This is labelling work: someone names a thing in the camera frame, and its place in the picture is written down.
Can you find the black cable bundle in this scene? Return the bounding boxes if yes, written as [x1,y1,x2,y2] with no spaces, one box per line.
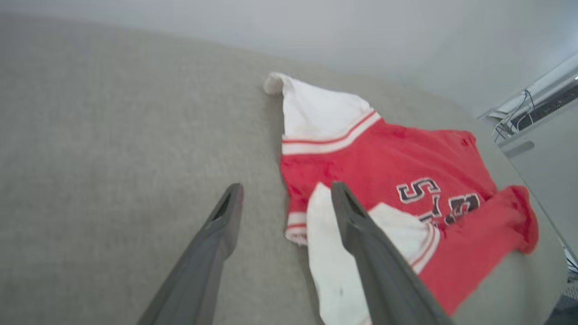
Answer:
[494,89,536,141]

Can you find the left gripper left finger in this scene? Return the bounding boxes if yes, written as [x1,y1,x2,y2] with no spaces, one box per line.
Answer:
[137,183,244,325]

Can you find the red Bulls basketball jersey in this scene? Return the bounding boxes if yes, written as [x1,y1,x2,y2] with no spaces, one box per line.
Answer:
[263,72,539,325]

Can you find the white cabinet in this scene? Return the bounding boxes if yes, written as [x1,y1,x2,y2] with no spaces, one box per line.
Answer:
[479,54,578,258]

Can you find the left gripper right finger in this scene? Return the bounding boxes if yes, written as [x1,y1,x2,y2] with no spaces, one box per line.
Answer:
[331,182,454,325]

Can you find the grey fabric sofa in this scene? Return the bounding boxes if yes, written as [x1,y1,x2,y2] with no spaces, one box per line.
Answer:
[0,14,569,325]

